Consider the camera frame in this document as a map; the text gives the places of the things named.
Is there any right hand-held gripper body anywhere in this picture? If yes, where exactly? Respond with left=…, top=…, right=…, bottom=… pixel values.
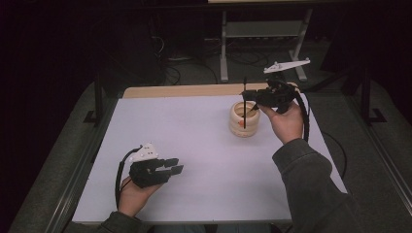
left=257, top=57, right=311, bottom=115

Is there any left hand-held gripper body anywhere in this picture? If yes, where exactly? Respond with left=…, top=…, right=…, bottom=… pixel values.
left=128, top=143, right=170, bottom=189

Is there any thin black brush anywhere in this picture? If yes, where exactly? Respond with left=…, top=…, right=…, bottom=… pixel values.
left=242, top=76, right=248, bottom=129

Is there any cream ringed brush holder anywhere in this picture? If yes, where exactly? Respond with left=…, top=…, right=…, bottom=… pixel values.
left=228, top=100, right=261, bottom=138

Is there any person's left hand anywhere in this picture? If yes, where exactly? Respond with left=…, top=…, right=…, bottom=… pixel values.
left=118, top=177, right=163, bottom=217

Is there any person's right hand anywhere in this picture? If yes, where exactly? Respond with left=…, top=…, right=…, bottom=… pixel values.
left=258, top=100, right=305, bottom=146

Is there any white table board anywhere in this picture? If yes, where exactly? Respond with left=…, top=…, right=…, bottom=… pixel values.
left=71, top=94, right=348, bottom=224

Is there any wooden table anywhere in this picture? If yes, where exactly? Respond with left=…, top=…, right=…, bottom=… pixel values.
left=121, top=82, right=299, bottom=99

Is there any black metal stand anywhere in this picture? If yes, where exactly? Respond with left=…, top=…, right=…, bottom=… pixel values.
left=359, top=69, right=388, bottom=125
left=83, top=72, right=105, bottom=127

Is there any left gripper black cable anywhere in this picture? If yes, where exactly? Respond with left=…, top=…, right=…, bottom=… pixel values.
left=115, top=145, right=144, bottom=211

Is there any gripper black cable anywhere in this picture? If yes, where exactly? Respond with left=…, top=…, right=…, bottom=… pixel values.
left=292, top=90, right=311, bottom=144
left=115, top=145, right=144, bottom=211

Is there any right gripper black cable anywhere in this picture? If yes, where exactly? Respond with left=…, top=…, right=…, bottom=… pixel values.
left=292, top=90, right=311, bottom=144

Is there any grey metal desk frame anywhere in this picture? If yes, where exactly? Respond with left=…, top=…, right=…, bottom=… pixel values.
left=219, top=9, right=315, bottom=83

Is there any aluminium rail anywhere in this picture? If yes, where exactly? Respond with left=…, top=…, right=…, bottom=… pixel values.
left=343, top=95, right=412, bottom=208
left=45, top=96, right=119, bottom=233

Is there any tangle of floor cables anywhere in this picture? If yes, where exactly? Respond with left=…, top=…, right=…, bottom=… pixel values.
left=150, top=33, right=222, bottom=85

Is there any thin black cable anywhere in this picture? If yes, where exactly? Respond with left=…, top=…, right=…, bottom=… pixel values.
left=322, top=130, right=348, bottom=181

